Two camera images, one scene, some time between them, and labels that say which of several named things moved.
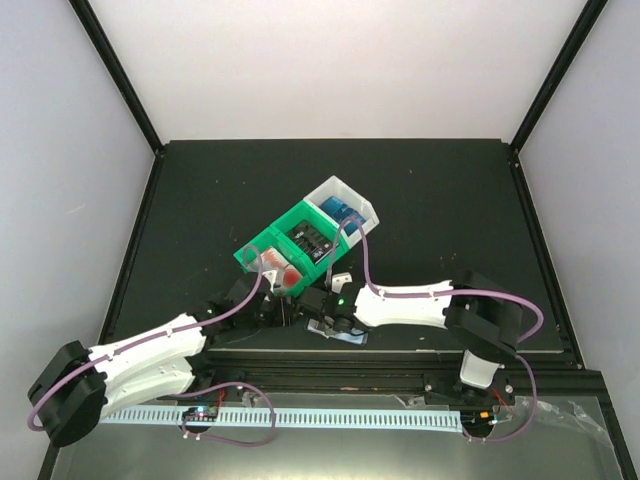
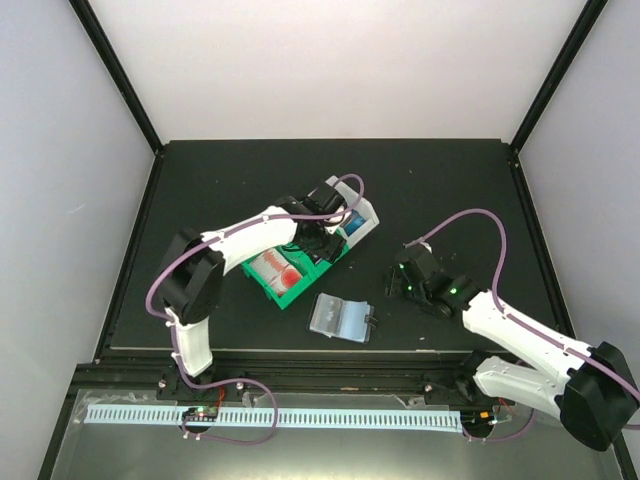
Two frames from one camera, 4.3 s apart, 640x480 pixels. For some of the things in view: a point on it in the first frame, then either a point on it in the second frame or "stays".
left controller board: (201, 413) stays
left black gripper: (284, 314) -> (331, 251)
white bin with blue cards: (339, 201) stays
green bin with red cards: (272, 253) stays
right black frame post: (544, 97) stays
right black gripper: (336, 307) -> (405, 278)
